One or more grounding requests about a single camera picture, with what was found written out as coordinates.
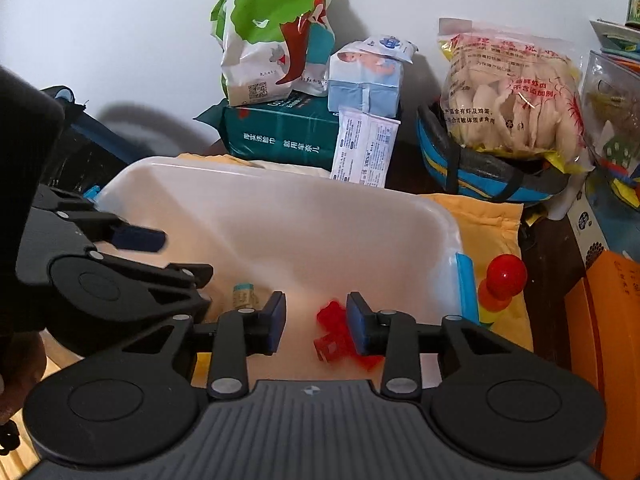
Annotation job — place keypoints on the orange ball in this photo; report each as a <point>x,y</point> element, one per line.
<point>492,305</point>

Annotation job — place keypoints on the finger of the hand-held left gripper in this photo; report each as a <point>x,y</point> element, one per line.
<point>180,277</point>
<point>140,240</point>

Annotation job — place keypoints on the white plastic storage bin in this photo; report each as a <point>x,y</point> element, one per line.
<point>300,220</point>

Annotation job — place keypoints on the black mesh chair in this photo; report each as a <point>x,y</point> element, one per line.
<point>85,150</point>

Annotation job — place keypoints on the green white paper bag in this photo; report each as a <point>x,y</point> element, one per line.
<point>270,35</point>

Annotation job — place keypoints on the red ball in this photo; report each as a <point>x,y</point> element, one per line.
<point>506,275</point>

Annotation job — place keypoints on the green tin can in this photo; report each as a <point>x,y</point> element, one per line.
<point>632,5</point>

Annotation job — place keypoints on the person's left hand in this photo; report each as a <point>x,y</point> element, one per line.
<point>20,375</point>

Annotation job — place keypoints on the red translucent toy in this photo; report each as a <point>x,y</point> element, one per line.
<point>332,332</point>

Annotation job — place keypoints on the clear bag of chips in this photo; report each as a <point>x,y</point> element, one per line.
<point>510,95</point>

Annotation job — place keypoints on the white sachet packet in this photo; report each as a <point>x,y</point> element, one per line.
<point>350,145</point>
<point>382,152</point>

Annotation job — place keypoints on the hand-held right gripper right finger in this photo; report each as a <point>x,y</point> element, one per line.
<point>356,325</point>

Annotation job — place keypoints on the orange box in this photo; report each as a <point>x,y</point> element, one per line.
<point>615,335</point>

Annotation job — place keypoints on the teal beige toy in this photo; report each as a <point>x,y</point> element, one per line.
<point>243,295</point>

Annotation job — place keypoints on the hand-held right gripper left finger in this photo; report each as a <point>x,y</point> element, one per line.
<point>278,325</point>

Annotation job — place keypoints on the blue black helmet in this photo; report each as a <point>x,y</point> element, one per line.
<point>480,175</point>

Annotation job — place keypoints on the flat book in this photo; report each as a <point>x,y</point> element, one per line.
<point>615,35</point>

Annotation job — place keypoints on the clear box of toys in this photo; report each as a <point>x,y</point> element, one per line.
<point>615,110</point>

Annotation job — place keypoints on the yellow cloth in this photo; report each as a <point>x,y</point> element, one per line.
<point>492,230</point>

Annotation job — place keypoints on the white dotted box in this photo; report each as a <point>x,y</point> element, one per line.
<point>587,230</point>

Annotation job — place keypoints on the light blue tissue pack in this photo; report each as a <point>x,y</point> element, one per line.
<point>365,80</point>

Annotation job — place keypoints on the dark green package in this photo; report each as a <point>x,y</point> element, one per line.
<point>280,135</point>

